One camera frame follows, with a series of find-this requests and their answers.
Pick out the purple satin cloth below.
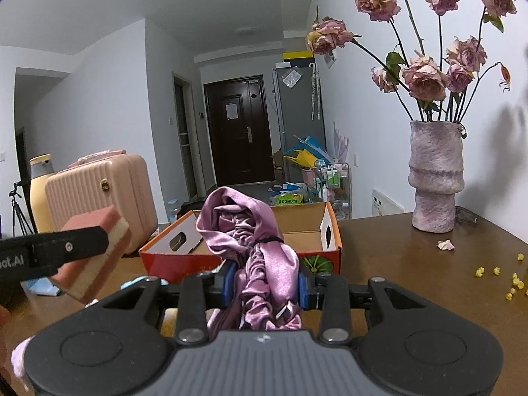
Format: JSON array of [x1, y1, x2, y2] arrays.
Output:
[[195, 187, 305, 331]]

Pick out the black floor bag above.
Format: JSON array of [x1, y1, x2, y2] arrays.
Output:
[[177, 201, 207, 220]]

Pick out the dark front door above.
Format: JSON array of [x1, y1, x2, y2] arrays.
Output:
[[203, 76, 274, 188]]

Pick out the interior side door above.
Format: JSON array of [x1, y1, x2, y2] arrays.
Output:
[[173, 73, 197, 199]]

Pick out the yellow water bottle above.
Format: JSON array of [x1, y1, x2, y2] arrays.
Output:
[[30, 154, 57, 234]]

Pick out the pink ceramic vase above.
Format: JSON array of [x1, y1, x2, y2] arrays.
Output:
[[408, 121, 467, 232]]

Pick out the metal wire trolley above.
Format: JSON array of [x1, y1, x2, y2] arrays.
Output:
[[315, 163, 352, 220]]

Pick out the pink ribbed suitcase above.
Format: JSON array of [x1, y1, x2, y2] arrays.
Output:
[[45, 153, 159, 256]]

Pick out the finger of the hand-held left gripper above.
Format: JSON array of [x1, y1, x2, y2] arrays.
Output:
[[25, 225, 111, 268]]

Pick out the scattered yellow crumbs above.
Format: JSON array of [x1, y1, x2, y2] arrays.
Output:
[[474, 252, 525, 300]]

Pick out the orange cardboard box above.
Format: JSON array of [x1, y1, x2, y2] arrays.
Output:
[[139, 201, 343, 282]]

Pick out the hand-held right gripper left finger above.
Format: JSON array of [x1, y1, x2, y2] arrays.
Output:
[[84, 262, 238, 345]]

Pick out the pink sponge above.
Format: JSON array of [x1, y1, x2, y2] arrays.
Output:
[[50, 204, 133, 305]]

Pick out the bouquet of dried roses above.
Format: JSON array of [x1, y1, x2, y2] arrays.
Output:
[[307, 0, 519, 124]]

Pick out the grey refrigerator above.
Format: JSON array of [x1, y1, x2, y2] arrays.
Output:
[[272, 66, 327, 182]]

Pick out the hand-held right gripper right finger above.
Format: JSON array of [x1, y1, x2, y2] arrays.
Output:
[[298, 265, 435, 345]]

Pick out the folded pink cloth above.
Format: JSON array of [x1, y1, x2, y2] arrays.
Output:
[[68, 148, 127, 168]]

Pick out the brown cardboard box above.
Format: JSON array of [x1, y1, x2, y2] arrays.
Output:
[[272, 150, 290, 183]]

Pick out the pink plush toy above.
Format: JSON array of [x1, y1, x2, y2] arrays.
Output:
[[10, 336, 34, 381]]

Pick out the blue and yellow bags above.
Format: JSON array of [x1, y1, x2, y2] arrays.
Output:
[[284, 134, 331, 171]]

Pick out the black tripod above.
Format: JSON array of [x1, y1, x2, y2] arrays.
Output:
[[9, 181, 38, 237]]

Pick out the clear plastic wrapper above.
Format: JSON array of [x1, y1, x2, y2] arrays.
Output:
[[454, 206, 478, 226]]

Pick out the folded clear umbrella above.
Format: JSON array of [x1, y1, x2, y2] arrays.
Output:
[[309, 63, 323, 121]]

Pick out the blue tissue pack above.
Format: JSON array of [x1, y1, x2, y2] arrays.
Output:
[[24, 280, 61, 298]]

